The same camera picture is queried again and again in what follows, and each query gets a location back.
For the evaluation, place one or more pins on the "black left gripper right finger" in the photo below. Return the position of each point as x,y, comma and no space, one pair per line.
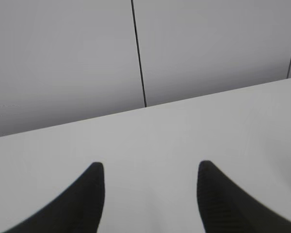
224,207

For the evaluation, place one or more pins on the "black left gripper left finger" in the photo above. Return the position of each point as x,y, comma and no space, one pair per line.
78,209

